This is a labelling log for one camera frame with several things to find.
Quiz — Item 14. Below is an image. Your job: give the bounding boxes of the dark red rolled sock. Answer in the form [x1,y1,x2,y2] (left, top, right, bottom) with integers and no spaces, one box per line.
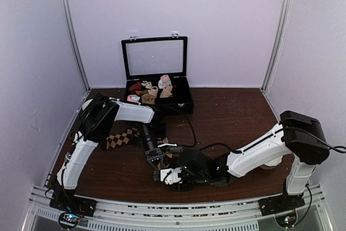
[128,82,143,93]

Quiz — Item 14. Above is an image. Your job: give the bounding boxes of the beige rolled sock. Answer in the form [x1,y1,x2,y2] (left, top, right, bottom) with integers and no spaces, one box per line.
[160,85,173,98]

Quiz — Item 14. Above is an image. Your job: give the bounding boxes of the aluminium left corner post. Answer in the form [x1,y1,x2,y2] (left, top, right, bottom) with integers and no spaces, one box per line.
[62,0,90,91]

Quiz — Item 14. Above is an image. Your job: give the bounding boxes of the pink teal white rolled sock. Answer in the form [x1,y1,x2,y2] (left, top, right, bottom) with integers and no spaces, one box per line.
[158,74,172,89]

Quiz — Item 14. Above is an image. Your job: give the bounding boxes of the black box with glass lid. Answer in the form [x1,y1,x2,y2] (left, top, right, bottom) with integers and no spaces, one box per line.
[121,35,194,115]

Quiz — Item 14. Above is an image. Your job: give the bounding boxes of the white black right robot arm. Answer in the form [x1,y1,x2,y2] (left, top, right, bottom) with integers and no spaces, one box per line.
[154,110,345,215]

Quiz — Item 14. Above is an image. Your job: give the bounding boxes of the white scalloped bowl right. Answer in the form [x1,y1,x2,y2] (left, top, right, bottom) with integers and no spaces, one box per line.
[261,157,282,170]

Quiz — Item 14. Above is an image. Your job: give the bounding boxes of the aluminium right corner post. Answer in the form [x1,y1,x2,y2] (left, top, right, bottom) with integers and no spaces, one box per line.
[261,0,292,93]

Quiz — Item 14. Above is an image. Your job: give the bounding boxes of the white bowl left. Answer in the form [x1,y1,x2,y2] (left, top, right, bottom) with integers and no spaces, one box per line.
[81,98,95,117]

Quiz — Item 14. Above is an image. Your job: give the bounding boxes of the tan rolled sock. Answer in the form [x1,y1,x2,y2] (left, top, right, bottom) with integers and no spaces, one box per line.
[141,94,155,105]

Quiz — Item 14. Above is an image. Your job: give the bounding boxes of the brown tan argyle sock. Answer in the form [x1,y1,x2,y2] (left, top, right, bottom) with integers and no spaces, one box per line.
[99,127,139,151]
[157,137,179,170]

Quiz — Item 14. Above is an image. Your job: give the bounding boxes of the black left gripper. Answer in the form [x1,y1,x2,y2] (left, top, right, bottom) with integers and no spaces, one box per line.
[138,123,163,171]

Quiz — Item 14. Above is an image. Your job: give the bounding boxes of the aluminium corner post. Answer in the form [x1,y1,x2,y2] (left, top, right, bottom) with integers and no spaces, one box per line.
[62,0,90,91]
[261,0,292,93]

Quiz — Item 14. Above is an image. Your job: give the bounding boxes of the aluminium front rail frame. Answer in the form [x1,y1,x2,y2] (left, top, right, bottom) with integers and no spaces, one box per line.
[19,184,336,230]

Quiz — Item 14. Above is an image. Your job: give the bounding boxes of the cream rolled sock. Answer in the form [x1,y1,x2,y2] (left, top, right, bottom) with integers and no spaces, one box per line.
[141,81,158,98]

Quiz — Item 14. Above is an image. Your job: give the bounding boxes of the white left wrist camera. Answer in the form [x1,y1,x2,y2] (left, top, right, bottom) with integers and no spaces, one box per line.
[158,143,177,148]

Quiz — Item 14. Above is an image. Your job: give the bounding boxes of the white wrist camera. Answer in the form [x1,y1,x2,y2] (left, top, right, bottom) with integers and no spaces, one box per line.
[158,143,177,148]
[159,167,182,185]

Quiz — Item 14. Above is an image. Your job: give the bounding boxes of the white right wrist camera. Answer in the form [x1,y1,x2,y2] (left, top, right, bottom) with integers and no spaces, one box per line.
[159,167,182,185]

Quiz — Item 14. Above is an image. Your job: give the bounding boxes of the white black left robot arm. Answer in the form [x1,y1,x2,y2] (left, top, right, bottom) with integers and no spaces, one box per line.
[50,94,164,214]

